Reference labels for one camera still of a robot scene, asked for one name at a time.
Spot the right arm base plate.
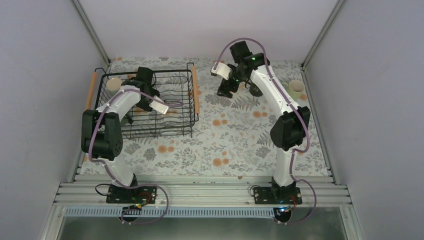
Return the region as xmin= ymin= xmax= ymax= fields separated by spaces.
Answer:
xmin=250 ymin=184 xmax=303 ymax=205

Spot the black matte mug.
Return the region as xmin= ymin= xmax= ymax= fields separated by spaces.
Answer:
xmin=248 ymin=83 xmax=263 ymax=97

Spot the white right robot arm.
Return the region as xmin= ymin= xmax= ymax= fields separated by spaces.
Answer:
xmin=210 ymin=37 xmax=311 ymax=204

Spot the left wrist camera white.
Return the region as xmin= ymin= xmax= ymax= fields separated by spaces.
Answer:
xmin=149 ymin=95 xmax=169 ymax=115

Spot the light green mug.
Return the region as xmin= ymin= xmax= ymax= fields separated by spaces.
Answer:
xmin=282 ymin=79 xmax=306 ymax=101

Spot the wooden rack handle right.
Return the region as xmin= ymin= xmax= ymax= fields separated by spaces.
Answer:
xmin=191 ymin=65 xmax=200 ymax=115

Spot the aluminium rail frame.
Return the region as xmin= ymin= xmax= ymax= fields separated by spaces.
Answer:
xmin=39 ymin=0 xmax=365 ymax=240

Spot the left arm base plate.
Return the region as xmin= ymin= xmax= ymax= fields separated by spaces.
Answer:
xmin=105 ymin=185 xmax=158 ymax=205

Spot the wooden rack handle left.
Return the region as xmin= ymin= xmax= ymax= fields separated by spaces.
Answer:
xmin=85 ymin=71 xmax=97 ymax=110

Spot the black wire dish rack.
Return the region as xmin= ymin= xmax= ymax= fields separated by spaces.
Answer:
xmin=81 ymin=62 xmax=199 ymax=142

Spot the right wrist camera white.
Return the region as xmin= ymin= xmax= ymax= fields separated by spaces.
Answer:
xmin=210 ymin=62 xmax=232 ymax=80

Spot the cream floral mug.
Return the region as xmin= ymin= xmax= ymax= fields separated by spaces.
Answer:
xmin=105 ymin=77 xmax=123 ymax=97

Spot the wooden rack handle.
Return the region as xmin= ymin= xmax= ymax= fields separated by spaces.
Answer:
xmin=191 ymin=65 xmax=200 ymax=115
xmin=85 ymin=71 xmax=97 ymax=110

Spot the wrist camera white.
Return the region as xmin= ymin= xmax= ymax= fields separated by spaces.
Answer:
xmin=149 ymin=95 xmax=169 ymax=115
xmin=210 ymin=62 xmax=232 ymax=80

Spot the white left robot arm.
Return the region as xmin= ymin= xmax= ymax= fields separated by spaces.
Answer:
xmin=81 ymin=67 xmax=160 ymax=203

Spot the grey green mug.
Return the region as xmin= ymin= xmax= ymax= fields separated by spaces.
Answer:
xmin=120 ymin=114 xmax=134 ymax=126

